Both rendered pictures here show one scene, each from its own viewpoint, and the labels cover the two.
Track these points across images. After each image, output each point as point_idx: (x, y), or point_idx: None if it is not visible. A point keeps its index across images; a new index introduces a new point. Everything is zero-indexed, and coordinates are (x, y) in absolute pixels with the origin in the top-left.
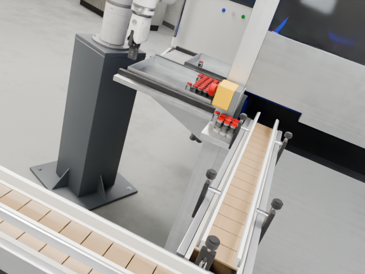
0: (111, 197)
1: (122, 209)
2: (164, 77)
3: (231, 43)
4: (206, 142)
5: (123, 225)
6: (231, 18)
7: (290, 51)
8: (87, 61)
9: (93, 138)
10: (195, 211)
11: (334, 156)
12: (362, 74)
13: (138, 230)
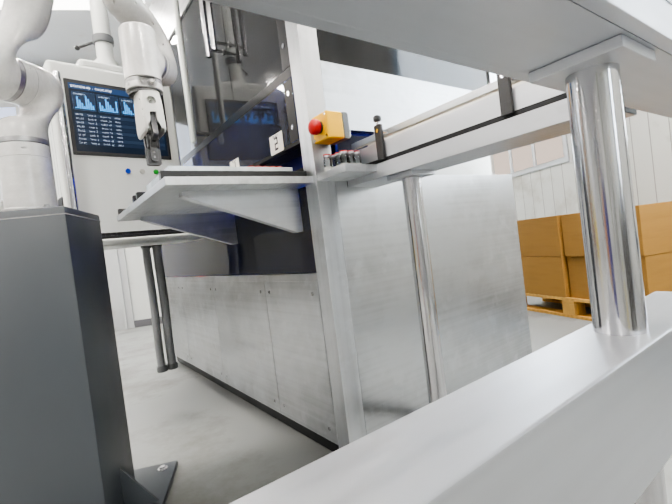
0: (158, 492)
1: (194, 487)
2: None
3: None
4: (322, 208)
5: (227, 493)
6: (142, 177)
7: (345, 75)
8: (13, 247)
9: (92, 383)
10: (512, 103)
11: None
12: (394, 82)
13: (252, 477)
